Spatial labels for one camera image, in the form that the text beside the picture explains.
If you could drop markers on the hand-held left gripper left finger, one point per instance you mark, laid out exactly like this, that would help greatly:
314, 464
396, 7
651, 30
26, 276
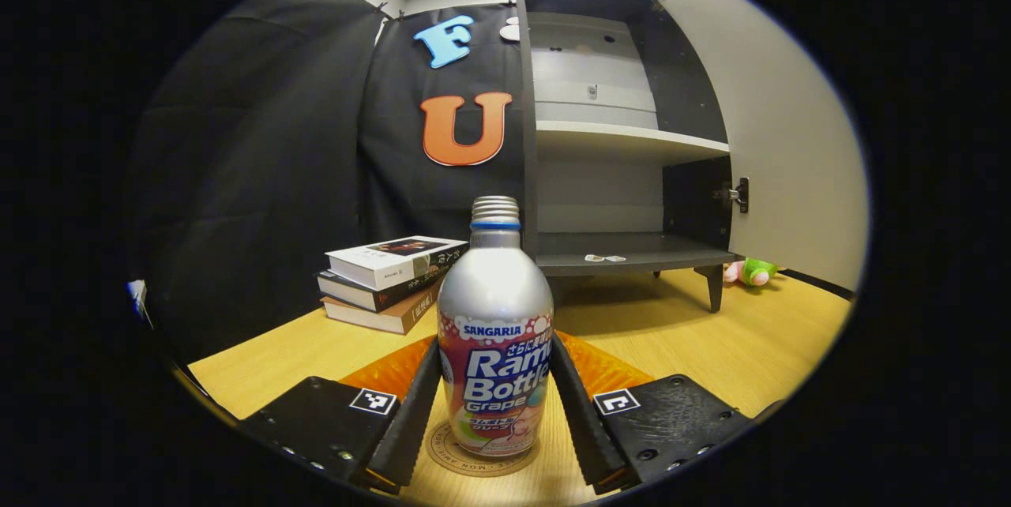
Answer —
411, 428

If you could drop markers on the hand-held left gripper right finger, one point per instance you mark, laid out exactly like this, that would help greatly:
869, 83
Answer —
584, 428

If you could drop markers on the round brown coaster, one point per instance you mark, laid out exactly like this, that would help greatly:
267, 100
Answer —
482, 466

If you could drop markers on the silver bottle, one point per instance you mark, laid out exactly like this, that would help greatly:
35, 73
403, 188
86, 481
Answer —
494, 294

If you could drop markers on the dark grey cabinet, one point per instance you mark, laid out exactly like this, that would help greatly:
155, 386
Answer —
632, 250

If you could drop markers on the beige cabinet door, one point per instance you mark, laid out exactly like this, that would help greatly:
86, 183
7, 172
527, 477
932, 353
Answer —
790, 159

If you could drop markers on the white cabinet shelf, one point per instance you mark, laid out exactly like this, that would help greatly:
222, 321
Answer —
624, 140

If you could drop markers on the brown cover book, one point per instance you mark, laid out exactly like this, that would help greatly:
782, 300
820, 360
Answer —
379, 319

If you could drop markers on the black cover book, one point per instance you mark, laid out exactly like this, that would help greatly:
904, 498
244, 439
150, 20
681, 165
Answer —
371, 295

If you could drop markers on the white cover book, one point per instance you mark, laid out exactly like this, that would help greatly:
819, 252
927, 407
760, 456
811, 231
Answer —
387, 258

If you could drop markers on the green and pink plush toy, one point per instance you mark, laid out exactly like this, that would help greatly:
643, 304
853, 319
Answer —
757, 272

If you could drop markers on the black backdrop cloth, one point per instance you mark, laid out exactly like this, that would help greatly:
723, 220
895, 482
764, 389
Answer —
261, 159

